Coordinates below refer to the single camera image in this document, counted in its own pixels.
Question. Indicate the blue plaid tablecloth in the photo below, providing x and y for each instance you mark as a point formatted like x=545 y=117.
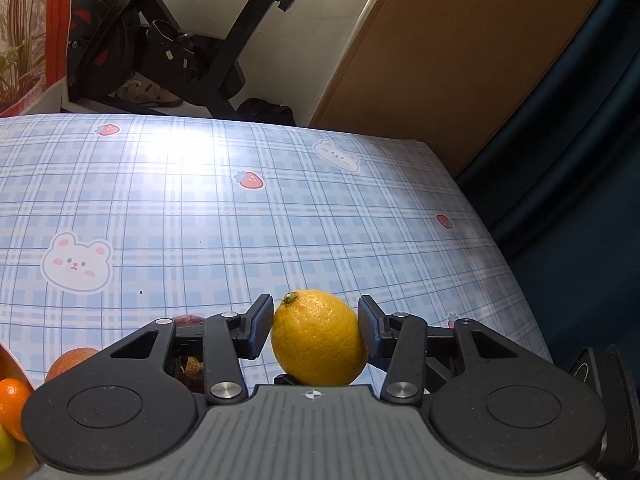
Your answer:
x=200 y=210

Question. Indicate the orange tangerine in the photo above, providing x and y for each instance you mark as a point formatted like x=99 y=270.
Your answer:
x=12 y=407

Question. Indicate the dark blue curtain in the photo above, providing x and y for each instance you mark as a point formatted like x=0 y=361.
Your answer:
x=575 y=210

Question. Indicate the black bag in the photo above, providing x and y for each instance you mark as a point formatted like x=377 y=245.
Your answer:
x=265 y=110

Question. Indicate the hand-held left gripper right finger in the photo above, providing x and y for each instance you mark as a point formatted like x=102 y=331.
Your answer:
x=370 y=327

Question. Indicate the black exercise bike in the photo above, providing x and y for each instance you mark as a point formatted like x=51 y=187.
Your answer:
x=235 y=50

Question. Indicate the tan sneaker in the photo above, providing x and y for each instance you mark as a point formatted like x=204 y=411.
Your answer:
x=150 y=94

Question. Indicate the green apple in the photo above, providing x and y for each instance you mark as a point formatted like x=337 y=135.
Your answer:
x=5 y=447

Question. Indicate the printed room scene backdrop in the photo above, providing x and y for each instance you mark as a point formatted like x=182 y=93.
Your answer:
x=25 y=35

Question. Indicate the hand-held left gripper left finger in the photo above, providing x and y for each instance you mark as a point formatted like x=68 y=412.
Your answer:
x=260 y=327

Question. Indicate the red apple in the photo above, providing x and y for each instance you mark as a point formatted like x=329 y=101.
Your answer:
x=70 y=362

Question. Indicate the wooden board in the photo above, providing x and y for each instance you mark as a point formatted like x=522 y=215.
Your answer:
x=450 y=60

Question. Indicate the yellow lemon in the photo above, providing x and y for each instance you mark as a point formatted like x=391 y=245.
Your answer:
x=317 y=340

